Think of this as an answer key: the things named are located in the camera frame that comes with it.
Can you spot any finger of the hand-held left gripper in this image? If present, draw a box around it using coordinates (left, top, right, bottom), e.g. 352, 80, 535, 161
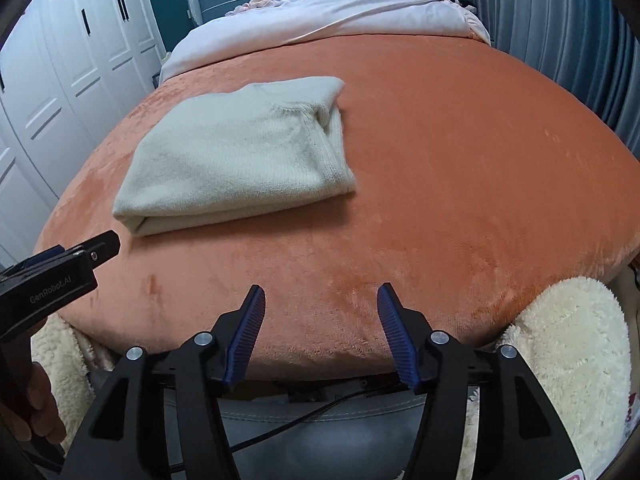
62, 230, 121, 266

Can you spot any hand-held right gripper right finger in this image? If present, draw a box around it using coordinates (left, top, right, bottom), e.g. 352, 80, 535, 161
376, 282, 590, 480

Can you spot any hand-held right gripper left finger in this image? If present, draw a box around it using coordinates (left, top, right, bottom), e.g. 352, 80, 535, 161
60, 284, 267, 480

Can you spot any cream knit sweater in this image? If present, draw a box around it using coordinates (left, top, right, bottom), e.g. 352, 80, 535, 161
112, 76, 357, 237

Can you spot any person's left hand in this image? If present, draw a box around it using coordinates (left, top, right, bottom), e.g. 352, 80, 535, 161
14, 360, 67, 447

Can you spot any white wardrobe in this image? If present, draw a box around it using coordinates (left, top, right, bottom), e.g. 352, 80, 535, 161
0, 0, 168, 266

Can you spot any orange plush blanket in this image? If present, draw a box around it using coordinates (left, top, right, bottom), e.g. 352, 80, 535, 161
32, 29, 640, 381

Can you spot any pale pink duvet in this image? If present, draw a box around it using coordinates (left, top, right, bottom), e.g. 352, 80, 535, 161
159, 0, 493, 86

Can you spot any grey-blue curtain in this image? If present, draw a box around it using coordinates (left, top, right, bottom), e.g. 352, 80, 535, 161
470, 0, 640, 153

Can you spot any black cable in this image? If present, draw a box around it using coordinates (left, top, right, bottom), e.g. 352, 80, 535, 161
167, 387, 431, 473

